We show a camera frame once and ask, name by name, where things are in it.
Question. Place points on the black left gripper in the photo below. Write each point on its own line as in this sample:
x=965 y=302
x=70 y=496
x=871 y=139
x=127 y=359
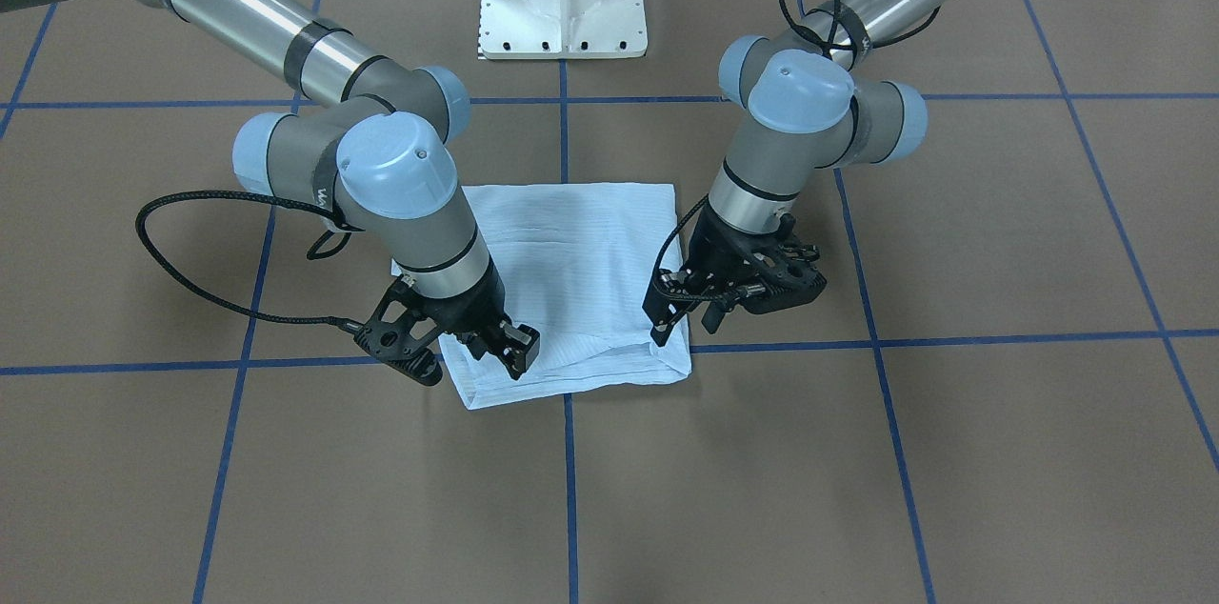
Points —
x=716 y=249

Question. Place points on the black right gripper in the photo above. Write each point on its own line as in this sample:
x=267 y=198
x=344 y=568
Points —
x=468 y=311

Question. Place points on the light blue button shirt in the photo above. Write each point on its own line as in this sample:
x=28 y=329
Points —
x=576 y=261

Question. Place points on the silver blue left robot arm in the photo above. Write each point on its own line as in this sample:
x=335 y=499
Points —
x=804 y=110

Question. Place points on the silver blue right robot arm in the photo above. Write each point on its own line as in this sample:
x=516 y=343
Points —
x=374 y=159

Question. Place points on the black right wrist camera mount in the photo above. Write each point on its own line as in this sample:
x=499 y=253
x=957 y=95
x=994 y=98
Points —
x=399 y=334

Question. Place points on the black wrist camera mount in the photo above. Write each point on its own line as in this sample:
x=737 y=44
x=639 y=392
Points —
x=399 y=334
x=782 y=276

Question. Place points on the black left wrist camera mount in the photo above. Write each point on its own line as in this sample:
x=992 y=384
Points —
x=782 y=276

